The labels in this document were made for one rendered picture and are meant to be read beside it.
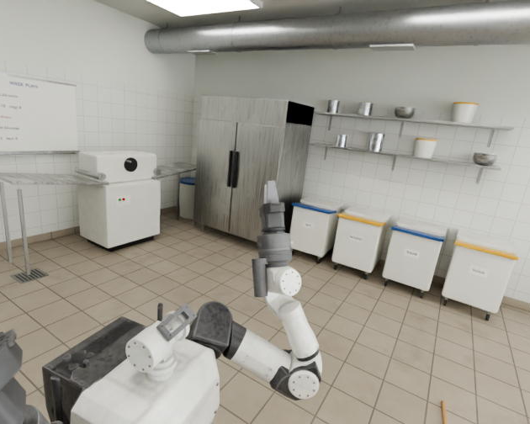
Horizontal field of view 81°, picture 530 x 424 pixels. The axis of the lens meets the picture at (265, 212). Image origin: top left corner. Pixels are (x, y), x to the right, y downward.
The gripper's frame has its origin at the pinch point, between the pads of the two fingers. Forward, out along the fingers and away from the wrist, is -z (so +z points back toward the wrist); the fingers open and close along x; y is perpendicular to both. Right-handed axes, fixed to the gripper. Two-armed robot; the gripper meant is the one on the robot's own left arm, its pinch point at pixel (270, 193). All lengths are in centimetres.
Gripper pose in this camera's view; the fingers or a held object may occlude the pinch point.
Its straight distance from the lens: 84.2
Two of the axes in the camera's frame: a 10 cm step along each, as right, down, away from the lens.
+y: -9.9, 0.6, -1.4
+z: 0.8, 9.9, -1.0
